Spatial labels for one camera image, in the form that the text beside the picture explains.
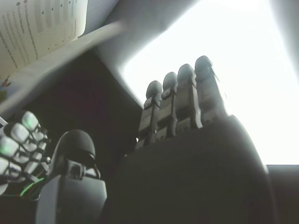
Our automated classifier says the illustrated book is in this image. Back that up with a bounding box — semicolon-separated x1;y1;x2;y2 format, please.
0;0;127;115

